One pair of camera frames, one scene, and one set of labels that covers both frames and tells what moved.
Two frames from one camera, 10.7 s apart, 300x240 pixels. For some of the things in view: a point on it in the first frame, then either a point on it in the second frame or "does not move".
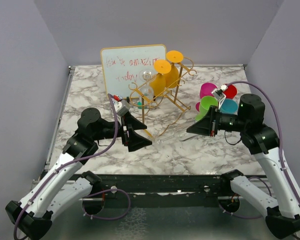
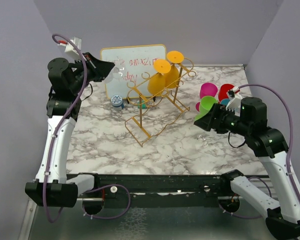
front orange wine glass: (158, 82) does not move
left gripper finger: (136, 141) -> (104, 68)
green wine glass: (206, 102) does not move
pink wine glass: (206, 89) does not move
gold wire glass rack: (158, 96) does not move
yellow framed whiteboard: (123, 65) does not move
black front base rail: (161, 190) does not move
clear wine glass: (146, 76) -> (116, 72)
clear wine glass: (180, 134) -> (202, 137)
